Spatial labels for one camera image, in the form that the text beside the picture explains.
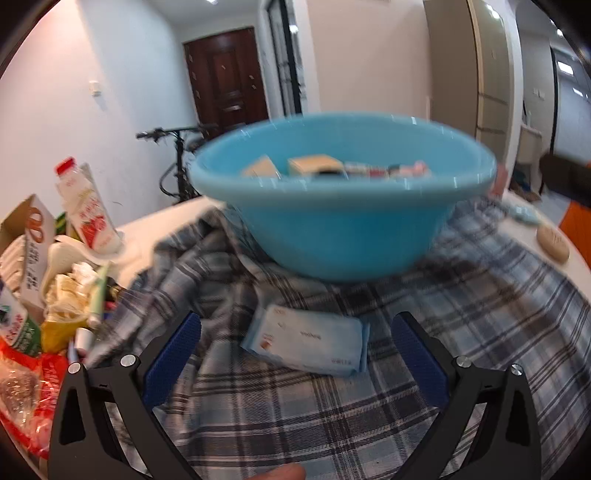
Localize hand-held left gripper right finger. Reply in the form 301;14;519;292
392;311;543;480

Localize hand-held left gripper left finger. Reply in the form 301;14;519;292
48;311;202;480

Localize light blue wet wipes pack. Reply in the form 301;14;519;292
240;305;371;377

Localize blue plastic basin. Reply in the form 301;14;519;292
189;113;498;283

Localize white rabbit hair tie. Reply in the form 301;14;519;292
388;161;432;179

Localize small white cardboard box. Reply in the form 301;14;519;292
287;154;345;177

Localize person's left hand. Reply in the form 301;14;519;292
244;463;306;480

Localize orange chair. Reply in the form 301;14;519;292
558;200;591;241

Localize white sink cabinet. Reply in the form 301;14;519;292
517;124;544;167

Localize light blue plastic tube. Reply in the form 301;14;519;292
501;200;541;226

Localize beige oval brush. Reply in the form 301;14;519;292
536;225;571;264

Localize pink cup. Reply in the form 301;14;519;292
489;164;509;197

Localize pale green tube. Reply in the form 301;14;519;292
88;263;112;328

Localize grey plaid cloth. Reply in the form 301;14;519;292
85;194;591;480

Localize yellow plastic bag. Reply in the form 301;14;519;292
41;316;86;354

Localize crumpled white tissues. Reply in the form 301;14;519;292
44;262;100;324

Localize beige refrigerator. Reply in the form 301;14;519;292
424;0;525;139

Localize cream plastic scoop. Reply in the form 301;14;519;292
41;235;123;319

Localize red snack bag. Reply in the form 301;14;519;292
0;342;70;460

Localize strawberry milk bottle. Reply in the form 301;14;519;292
55;157;122;254

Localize open cardboard box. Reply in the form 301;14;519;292
0;194;59;310

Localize black bicycle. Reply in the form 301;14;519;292
136;122;223;206

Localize red white small packet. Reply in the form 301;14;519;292
344;161;389;179

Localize dark red entrance door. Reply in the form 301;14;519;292
184;27;269;139

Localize black framed glass door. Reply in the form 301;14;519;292
261;0;305;119

